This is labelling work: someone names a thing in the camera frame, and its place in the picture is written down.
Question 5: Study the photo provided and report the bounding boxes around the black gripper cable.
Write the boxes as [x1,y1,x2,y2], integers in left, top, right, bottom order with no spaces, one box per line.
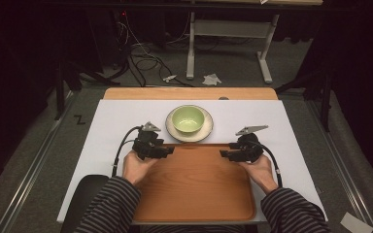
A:
[254,140,284,189]
[111,125,143,179]

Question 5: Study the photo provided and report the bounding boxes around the white metal table frame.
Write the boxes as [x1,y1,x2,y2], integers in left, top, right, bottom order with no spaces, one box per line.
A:
[186,11,281,85]

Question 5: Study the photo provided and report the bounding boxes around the flat white paper sheet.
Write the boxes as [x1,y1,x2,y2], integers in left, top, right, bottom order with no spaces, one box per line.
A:
[339,211,373,233]

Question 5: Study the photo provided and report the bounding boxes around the cream plate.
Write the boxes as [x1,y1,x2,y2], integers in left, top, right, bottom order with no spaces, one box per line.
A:
[164,104,215,144]

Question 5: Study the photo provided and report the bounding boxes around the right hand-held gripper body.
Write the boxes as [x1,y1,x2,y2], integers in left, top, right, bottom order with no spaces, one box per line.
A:
[228,124,270,164]

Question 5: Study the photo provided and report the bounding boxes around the bundle of floor cables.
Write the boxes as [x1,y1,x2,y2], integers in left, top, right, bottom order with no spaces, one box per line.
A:
[115,11,195,88]

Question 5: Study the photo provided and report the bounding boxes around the black metal stand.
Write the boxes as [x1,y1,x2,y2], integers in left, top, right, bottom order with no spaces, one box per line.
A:
[274,69,335,133]
[53,57,121,121]

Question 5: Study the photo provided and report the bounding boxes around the white table mat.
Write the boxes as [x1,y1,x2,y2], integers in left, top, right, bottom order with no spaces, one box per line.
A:
[56,99,328,225]

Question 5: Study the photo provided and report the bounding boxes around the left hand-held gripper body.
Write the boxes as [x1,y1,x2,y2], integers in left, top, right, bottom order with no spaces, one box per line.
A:
[131,121,165,161]

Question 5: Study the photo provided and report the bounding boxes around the crumpled white paper scrap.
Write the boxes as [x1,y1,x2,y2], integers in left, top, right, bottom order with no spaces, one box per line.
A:
[201,73,223,87]

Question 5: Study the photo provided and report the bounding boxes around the wooden table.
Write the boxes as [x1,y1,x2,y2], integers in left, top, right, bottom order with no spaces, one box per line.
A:
[103,86,279,101]

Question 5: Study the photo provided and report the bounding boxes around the green bowl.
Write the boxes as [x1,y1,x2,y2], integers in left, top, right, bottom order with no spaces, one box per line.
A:
[171,105,206,134]

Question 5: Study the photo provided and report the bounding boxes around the metal floor rail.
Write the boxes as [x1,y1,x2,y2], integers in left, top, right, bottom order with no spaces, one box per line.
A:
[305,100,373,233]
[0,90,79,233]

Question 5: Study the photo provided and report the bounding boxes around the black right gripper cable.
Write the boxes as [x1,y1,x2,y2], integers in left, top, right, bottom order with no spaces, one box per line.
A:
[254,140,284,189]

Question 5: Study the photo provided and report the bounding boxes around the person's right hand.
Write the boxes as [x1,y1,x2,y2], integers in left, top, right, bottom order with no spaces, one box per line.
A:
[238,153,280,196]

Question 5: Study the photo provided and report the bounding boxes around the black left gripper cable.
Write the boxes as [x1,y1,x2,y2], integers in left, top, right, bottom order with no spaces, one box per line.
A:
[111,125,143,179]

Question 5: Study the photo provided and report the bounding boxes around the wooden tray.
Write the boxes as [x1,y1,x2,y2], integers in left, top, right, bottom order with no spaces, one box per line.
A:
[131,143,257,223]

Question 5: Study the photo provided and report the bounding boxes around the person's left hand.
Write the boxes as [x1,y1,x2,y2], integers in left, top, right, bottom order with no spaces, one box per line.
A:
[121,150,160,187]

